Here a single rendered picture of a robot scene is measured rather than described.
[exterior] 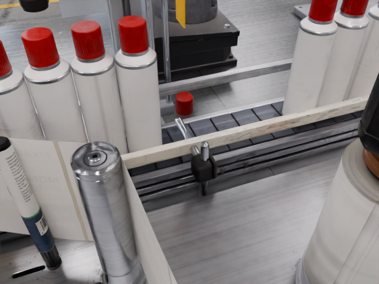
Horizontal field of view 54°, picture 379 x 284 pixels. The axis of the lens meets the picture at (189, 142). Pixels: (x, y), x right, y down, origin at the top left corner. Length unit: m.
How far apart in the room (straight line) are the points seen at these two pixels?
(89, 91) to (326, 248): 0.31
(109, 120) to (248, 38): 0.58
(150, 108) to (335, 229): 0.27
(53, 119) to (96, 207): 0.19
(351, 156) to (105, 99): 0.29
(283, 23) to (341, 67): 0.49
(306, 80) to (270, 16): 0.55
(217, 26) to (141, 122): 0.40
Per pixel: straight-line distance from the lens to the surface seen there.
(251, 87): 0.80
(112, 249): 0.36
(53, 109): 0.47
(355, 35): 0.60
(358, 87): 0.68
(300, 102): 0.61
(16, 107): 0.47
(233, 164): 0.58
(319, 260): 0.38
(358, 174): 0.30
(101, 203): 0.31
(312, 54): 0.57
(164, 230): 0.47
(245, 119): 0.63
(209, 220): 0.48
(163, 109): 0.62
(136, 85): 0.47
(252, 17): 1.11
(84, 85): 0.46
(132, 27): 0.44
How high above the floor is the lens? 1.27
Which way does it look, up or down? 42 degrees down
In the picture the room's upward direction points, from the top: straight up
